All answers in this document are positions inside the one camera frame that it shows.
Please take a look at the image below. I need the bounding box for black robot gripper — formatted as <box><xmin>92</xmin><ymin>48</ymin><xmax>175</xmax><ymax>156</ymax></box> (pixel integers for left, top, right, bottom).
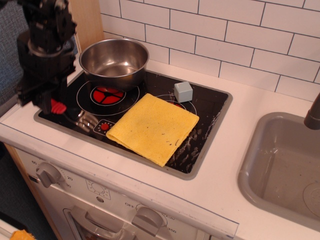
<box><xmin>16</xmin><ymin>32</ymin><xmax>76</xmax><ymax>115</ymax></box>

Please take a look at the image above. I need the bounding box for red handled metal fork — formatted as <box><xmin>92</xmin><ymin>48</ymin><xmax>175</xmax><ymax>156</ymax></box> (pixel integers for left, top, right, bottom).
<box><xmin>51</xmin><ymin>98</ymin><xmax>99</xmax><ymax>133</ymax></box>

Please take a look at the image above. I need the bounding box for stainless steel pot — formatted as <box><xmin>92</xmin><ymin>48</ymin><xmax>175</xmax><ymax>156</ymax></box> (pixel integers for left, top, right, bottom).
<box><xmin>79</xmin><ymin>38</ymin><xmax>150</xmax><ymax>92</ymax></box>

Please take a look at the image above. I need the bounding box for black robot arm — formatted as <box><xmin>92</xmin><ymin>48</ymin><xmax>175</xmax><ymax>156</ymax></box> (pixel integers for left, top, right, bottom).
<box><xmin>16</xmin><ymin>0</ymin><xmax>77</xmax><ymax>115</ymax></box>

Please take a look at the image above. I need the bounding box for orange black object on floor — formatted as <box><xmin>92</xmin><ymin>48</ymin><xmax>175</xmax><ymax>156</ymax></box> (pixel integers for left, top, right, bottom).
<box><xmin>9</xmin><ymin>229</ymin><xmax>35</xmax><ymax>240</ymax></box>

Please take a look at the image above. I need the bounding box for yellow folded cloth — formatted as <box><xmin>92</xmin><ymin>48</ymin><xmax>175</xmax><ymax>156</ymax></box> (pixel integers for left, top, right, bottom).
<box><xmin>106</xmin><ymin>93</ymin><xmax>200</xmax><ymax>167</ymax></box>

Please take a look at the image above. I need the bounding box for grey left oven knob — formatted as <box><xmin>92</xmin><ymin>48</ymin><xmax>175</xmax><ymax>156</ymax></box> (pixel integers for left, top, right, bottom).
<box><xmin>36</xmin><ymin>162</ymin><xmax>61</xmax><ymax>188</ymax></box>

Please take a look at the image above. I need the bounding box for grey plastic sink basin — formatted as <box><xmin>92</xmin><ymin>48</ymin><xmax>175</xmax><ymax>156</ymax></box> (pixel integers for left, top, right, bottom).
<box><xmin>238</xmin><ymin>112</ymin><xmax>320</xmax><ymax>231</ymax></box>

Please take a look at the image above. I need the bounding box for wooden side post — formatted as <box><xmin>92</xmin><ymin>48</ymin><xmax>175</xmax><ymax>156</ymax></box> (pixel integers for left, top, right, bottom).
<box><xmin>69</xmin><ymin>0</ymin><xmax>104</xmax><ymax>53</ymax></box>

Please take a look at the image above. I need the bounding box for black toy stovetop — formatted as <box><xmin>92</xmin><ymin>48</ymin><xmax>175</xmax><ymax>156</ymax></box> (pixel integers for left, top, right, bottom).
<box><xmin>34</xmin><ymin>71</ymin><xmax>232</xmax><ymax>180</ymax></box>

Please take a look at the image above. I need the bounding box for grey right oven knob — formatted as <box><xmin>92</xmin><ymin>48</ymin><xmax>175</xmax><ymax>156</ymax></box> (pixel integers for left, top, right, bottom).
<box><xmin>131</xmin><ymin>207</ymin><xmax>164</xmax><ymax>237</ymax></box>

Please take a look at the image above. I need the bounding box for grey blue toy block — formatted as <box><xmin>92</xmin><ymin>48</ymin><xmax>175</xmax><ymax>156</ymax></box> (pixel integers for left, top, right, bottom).
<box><xmin>174</xmin><ymin>81</ymin><xmax>193</xmax><ymax>103</ymax></box>

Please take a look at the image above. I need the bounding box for grey oven door handle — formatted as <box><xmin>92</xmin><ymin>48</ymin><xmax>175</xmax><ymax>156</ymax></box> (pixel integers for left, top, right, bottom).
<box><xmin>70</xmin><ymin>206</ymin><xmax>138</xmax><ymax>240</ymax></box>

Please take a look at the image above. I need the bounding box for grey oven knob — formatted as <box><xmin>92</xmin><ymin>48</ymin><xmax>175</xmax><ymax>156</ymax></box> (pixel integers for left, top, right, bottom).
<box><xmin>131</xmin><ymin>207</ymin><xmax>164</xmax><ymax>237</ymax></box>
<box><xmin>36</xmin><ymin>162</ymin><xmax>61</xmax><ymax>188</ymax></box>

